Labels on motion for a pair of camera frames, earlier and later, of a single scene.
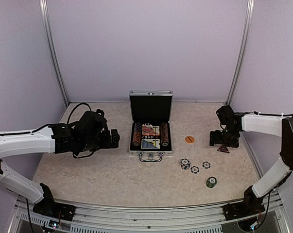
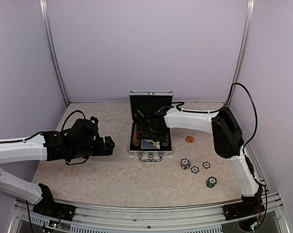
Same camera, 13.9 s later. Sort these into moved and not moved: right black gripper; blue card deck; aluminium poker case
Moved: right black gripper
Not moved: blue card deck; aluminium poker case
